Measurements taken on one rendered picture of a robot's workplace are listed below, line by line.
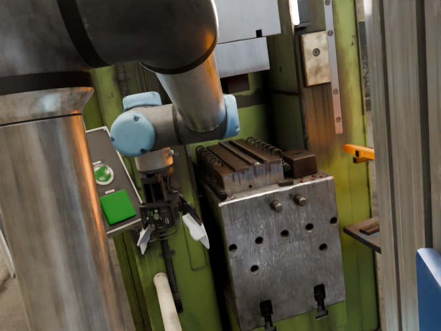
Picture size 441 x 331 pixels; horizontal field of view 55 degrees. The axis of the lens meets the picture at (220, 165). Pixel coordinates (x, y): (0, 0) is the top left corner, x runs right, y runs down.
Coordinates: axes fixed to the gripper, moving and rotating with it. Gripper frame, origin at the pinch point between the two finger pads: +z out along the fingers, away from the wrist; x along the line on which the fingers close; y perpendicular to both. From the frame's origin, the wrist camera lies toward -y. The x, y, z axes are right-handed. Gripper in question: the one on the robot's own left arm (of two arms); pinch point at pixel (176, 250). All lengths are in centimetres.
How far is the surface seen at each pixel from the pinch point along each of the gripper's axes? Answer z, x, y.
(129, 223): -2.8, -14.9, -11.9
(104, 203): -9.3, -19.7, -10.8
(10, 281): 93, -185, -164
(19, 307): 93, -155, -129
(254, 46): -41, 20, -46
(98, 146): -22.1, -22.5, -20.0
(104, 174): -15.4, -20.4, -15.9
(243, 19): -49, 18, -45
